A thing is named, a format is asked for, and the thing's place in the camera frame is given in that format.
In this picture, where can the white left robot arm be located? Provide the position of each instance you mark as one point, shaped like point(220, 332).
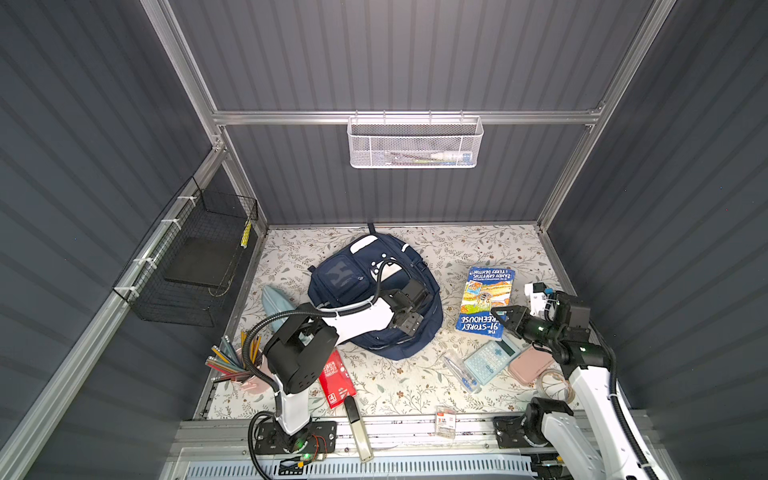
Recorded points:
point(297, 353)

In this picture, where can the small clear packet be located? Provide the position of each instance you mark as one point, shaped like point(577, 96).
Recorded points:
point(445, 422)

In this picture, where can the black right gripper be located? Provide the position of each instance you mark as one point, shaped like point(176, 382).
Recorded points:
point(519, 315)

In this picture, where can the navy blue student backpack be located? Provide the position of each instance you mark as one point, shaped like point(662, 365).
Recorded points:
point(379, 263)

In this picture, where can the black wire wall basket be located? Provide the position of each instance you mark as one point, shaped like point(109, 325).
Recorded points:
point(197, 261)

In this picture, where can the light green calculator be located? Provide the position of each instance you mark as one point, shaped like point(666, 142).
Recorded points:
point(490, 359)

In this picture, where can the clear blue pen case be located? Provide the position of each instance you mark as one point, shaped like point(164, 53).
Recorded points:
point(465, 378)

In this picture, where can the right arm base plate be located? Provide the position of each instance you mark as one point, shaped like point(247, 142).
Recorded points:
point(521, 431)

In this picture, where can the white wire mesh basket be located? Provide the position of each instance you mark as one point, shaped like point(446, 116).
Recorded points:
point(406, 142)

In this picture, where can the pink pouch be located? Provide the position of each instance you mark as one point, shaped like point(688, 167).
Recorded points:
point(529, 365)

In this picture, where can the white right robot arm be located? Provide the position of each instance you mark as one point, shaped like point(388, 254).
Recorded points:
point(617, 450)

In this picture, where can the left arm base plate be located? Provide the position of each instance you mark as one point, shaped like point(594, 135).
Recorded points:
point(316, 437)

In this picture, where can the white tube in basket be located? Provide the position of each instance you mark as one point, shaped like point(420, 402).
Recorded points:
point(455, 157)

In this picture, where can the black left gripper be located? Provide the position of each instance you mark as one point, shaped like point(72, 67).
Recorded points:
point(413, 323)

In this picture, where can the black silver stapler tool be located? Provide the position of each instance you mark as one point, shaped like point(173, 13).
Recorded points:
point(358, 430)

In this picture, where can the red notebook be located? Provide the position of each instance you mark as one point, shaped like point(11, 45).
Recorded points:
point(336, 381)

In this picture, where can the pink cup with pencils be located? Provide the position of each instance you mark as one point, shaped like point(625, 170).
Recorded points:
point(230, 368)

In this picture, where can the light blue folded cloth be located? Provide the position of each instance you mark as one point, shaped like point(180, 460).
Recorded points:
point(274, 301)

